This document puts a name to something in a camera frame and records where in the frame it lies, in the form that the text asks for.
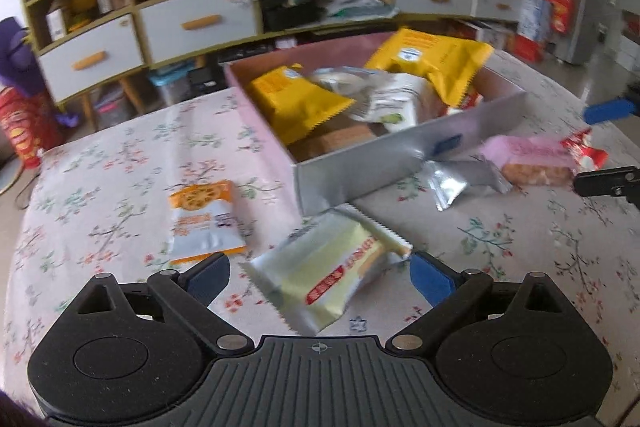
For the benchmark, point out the orange white cookie packet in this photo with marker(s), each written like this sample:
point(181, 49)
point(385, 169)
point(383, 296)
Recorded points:
point(203, 223)

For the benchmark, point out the wooden cabinet with white drawers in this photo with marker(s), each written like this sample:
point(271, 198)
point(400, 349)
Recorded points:
point(83, 44)

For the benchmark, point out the pale green wafer packet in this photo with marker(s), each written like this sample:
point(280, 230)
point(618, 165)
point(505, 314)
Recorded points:
point(311, 276)

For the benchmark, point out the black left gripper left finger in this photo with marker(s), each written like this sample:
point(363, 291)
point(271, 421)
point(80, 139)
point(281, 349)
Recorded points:
point(185, 297)

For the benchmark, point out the white snack bag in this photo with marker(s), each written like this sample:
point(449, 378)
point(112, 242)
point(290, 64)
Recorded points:
point(397, 101)

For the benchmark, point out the yellow snack bag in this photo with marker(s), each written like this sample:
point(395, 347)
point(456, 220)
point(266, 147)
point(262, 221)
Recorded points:
point(293, 105)
point(448, 63)

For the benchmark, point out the pink cardboard snack box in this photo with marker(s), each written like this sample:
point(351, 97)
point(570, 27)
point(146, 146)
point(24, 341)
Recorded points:
point(325, 181)

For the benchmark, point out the pink cake packet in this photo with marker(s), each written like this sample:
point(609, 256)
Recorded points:
point(536, 160)

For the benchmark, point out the silver foil packet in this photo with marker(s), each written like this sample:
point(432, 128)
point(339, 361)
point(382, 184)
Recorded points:
point(451, 179)

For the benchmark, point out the purple plush toy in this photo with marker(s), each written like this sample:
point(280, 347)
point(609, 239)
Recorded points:
point(19, 67)

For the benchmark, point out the floral tablecloth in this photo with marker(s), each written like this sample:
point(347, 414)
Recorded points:
point(101, 205)

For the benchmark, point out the red snack packet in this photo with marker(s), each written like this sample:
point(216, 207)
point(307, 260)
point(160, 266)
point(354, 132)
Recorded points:
point(588, 158)

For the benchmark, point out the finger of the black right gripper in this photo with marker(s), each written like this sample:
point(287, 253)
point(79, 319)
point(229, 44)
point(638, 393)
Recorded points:
point(613, 110)
point(616, 182)

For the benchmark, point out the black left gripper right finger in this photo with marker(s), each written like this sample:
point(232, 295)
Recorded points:
point(452, 295)

